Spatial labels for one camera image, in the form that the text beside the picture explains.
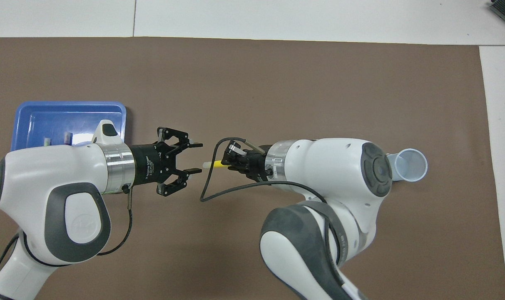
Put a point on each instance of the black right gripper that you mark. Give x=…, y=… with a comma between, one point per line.
x=258, y=166

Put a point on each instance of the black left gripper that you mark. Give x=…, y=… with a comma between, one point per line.
x=150, y=164

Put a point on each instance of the yellow marker pen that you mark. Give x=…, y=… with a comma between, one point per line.
x=214, y=164

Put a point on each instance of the purple marker pen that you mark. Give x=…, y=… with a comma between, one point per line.
x=68, y=138

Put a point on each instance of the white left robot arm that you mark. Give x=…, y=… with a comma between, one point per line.
x=40, y=179

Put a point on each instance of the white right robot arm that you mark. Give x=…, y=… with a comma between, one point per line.
x=327, y=171

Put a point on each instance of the brown table mat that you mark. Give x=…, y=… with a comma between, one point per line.
x=252, y=83

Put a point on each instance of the blue plastic tray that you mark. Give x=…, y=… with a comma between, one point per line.
x=69, y=114

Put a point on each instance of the translucent plastic cup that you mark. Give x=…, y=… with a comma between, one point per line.
x=410, y=166

